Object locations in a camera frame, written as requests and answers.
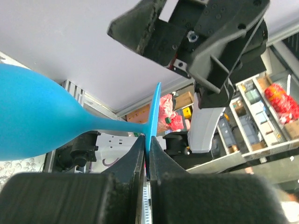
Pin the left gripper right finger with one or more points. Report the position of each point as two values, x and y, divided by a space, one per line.
179 197

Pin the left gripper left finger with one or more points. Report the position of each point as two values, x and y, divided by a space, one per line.
113 196

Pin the left grey cable duct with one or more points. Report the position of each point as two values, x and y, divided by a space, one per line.
146 204

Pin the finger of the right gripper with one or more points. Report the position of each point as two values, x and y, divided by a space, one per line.
142 31

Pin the blue wine glass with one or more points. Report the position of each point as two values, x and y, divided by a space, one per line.
37 116

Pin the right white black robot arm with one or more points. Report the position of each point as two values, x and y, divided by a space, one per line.
204 119

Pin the floral table mat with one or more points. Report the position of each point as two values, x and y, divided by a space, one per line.
10 168

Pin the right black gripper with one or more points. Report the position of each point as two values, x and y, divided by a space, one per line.
214 41

